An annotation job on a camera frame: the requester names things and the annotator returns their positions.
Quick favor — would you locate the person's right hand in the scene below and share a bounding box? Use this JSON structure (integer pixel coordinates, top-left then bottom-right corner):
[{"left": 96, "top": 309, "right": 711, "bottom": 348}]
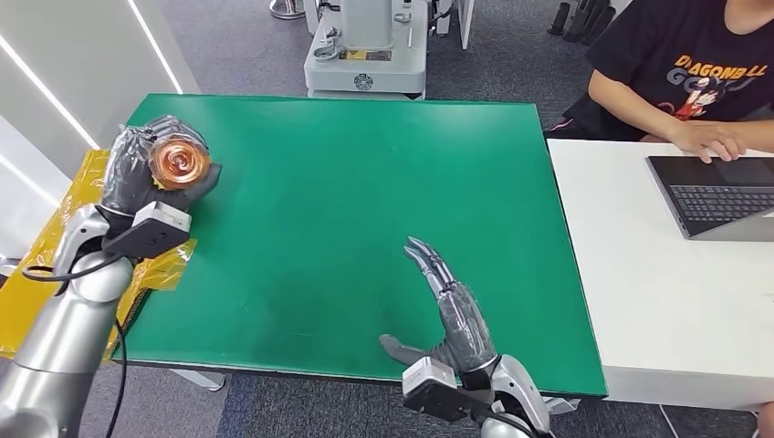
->
[{"left": 666, "top": 120, "right": 748, "bottom": 165}]

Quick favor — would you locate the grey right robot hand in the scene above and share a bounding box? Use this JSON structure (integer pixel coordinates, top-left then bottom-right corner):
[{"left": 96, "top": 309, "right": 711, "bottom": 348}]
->
[{"left": 379, "top": 236, "right": 500, "bottom": 375}]

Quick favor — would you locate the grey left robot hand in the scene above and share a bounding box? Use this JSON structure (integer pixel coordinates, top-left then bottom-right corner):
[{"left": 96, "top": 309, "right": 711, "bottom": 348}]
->
[{"left": 98, "top": 114, "right": 223, "bottom": 216}]

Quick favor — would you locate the orange detergent bottle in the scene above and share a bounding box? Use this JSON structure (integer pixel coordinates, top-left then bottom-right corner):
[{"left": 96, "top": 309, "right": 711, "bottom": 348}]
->
[{"left": 148, "top": 133, "right": 214, "bottom": 193}]

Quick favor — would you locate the dark grey laptop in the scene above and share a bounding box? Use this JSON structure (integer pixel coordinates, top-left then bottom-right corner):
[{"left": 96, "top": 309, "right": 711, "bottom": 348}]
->
[{"left": 645, "top": 155, "right": 774, "bottom": 243}]

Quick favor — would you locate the person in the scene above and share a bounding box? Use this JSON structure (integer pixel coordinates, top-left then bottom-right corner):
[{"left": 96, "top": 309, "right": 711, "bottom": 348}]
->
[{"left": 544, "top": 0, "right": 774, "bottom": 143}]

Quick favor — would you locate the white table foot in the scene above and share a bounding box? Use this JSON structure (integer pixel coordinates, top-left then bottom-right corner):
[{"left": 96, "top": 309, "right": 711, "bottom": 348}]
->
[
  {"left": 170, "top": 369, "right": 226, "bottom": 393},
  {"left": 542, "top": 395, "right": 583, "bottom": 417}
]

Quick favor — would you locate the white desk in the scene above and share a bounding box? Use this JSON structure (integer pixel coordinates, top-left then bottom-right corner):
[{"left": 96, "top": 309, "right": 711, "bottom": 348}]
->
[{"left": 547, "top": 139, "right": 774, "bottom": 413}]

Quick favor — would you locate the yellow plastic sheet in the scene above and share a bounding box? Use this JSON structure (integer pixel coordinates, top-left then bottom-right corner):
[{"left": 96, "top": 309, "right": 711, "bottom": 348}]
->
[{"left": 0, "top": 149, "right": 198, "bottom": 360}]

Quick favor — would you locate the black chair base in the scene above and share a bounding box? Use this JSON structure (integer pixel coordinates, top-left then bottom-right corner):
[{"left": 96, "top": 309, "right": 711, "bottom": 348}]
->
[{"left": 546, "top": 0, "right": 619, "bottom": 47}]

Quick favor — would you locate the silver round stand base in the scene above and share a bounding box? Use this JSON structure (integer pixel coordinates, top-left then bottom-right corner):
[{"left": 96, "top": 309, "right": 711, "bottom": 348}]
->
[{"left": 268, "top": 0, "right": 308, "bottom": 21}]

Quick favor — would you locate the white machine with column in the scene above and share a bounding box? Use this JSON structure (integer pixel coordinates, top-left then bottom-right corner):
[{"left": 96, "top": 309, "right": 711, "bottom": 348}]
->
[{"left": 302, "top": 0, "right": 432, "bottom": 101}]

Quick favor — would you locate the white cabinet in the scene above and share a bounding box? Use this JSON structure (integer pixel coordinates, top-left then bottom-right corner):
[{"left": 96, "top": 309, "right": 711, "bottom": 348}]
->
[{"left": 432, "top": 0, "right": 476, "bottom": 51}]

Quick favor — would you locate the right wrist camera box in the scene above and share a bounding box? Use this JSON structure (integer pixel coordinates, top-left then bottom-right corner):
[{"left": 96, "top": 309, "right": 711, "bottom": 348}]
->
[{"left": 402, "top": 356, "right": 488, "bottom": 424}]

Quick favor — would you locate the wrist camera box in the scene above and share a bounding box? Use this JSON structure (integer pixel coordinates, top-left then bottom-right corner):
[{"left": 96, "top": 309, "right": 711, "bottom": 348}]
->
[
  {"left": 402, "top": 356, "right": 488, "bottom": 424},
  {"left": 101, "top": 201, "right": 193, "bottom": 260}
]

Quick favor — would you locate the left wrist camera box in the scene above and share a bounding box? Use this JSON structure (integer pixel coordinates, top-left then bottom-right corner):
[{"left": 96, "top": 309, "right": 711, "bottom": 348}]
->
[{"left": 101, "top": 201, "right": 193, "bottom": 260}]

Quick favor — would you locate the black cable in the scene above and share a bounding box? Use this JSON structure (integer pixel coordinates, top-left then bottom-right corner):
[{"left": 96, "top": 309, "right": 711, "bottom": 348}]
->
[{"left": 21, "top": 252, "right": 130, "bottom": 438}]

